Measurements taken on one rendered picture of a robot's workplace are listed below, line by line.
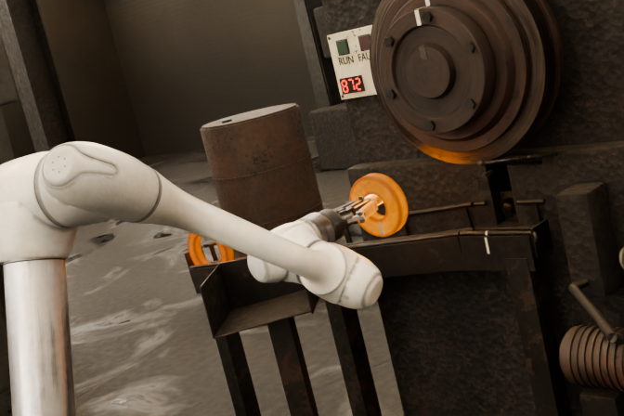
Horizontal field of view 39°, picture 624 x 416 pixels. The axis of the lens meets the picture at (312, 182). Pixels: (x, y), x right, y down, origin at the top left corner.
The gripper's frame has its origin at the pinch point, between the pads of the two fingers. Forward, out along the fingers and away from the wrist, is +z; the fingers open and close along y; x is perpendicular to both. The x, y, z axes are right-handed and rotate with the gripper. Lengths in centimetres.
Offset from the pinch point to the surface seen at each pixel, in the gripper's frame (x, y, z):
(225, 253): -20, -80, 14
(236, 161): -24, -229, 155
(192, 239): -15, -94, 14
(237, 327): -23.8, -33.9, -25.1
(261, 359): -87, -139, 61
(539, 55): 25, 42, 14
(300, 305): -23.0, -22.9, -12.4
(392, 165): 1.6, -11.6, 22.6
